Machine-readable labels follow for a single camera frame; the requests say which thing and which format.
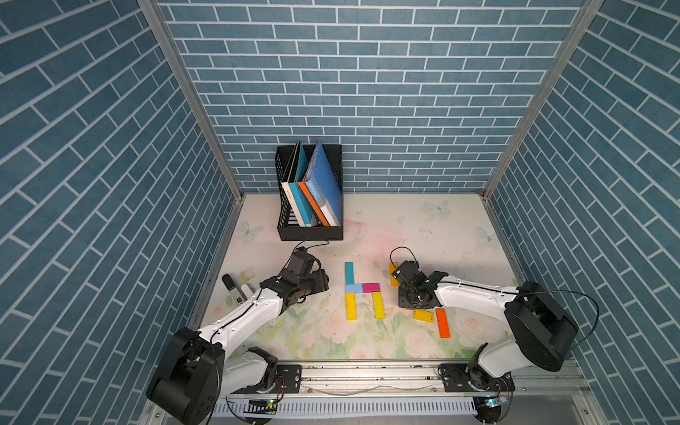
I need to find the small black white device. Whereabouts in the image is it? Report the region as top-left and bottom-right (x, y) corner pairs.
(221, 274), (246, 305)

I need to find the black mesh file holder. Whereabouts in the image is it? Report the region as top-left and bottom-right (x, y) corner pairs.
(274, 143), (344, 242)

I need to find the magenta block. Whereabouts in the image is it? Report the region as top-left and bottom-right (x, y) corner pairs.
(362, 283), (381, 293)

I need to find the yellow long block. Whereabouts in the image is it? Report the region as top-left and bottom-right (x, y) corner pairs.
(345, 292), (358, 322)

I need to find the large blue folder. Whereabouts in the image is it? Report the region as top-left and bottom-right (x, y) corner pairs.
(303, 143), (343, 227)

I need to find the white book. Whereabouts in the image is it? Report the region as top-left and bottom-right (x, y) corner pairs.
(282, 142), (305, 227)

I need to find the yellow small block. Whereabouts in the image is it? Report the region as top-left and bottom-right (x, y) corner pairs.
(414, 310), (434, 323)

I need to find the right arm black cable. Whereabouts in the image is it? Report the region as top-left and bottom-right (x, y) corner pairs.
(530, 289), (601, 352)

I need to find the teal long block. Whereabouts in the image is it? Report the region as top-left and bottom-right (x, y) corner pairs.
(345, 262), (354, 285)

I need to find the aluminium mounting rail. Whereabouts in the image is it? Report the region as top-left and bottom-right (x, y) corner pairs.
(253, 361), (591, 398)

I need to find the orange book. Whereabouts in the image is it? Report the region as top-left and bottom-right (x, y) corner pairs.
(297, 181), (329, 227)

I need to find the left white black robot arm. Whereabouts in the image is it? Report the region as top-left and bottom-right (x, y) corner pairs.
(146, 246), (329, 424)

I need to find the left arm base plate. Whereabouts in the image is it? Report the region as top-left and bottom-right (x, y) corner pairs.
(234, 364), (303, 395)

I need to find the white slotted cable duct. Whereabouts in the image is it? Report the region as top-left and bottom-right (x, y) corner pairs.
(214, 397), (477, 420)

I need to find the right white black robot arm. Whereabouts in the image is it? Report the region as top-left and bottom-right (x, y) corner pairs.
(391, 261), (578, 391)

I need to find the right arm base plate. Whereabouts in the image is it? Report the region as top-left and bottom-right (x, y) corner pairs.
(436, 363), (515, 393)

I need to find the orange long block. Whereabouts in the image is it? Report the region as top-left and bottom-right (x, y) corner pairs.
(435, 308), (451, 339)

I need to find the teal book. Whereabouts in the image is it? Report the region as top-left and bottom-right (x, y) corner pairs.
(290, 143), (319, 227)

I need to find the light blue block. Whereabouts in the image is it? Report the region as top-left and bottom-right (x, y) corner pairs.
(345, 284), (364, 294)

